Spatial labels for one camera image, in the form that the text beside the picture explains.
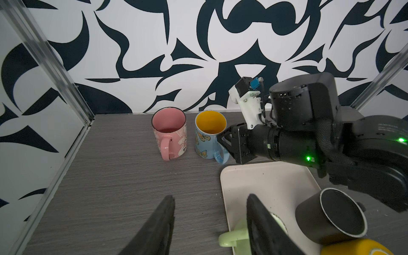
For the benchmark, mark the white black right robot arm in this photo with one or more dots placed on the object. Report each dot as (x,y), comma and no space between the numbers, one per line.
(309,127)

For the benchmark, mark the pink ghost pattern mug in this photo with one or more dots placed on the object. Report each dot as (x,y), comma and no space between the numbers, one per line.
(170,131)

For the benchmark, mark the blue butterfly mug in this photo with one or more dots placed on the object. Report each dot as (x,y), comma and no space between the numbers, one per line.
(208,125)

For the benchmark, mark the light green mug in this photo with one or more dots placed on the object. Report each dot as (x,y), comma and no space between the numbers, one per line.
(239,238)

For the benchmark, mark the black mug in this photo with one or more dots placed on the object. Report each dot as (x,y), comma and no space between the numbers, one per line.
(331,216)

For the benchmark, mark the beige plastic tray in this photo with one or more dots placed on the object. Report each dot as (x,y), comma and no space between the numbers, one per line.
(280,186)

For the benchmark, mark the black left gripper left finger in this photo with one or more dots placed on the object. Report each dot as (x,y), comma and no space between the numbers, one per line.
(155,236)

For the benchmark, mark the yellow mug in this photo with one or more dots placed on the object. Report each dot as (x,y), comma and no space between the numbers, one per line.
(356,247)

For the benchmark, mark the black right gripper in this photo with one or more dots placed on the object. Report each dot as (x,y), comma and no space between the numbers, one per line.
(271,142)

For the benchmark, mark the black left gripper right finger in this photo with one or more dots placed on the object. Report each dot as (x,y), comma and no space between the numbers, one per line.
(265,235)

